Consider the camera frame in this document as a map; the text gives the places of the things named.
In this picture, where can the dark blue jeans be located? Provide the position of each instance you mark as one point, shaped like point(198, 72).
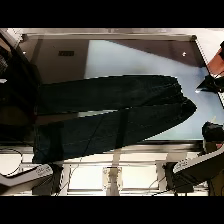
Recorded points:
point(140, 126)

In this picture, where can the orange garment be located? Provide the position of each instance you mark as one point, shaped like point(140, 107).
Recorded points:
point(217, 63)

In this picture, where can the silver frame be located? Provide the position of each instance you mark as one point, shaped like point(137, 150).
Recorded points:
point(113, 175)

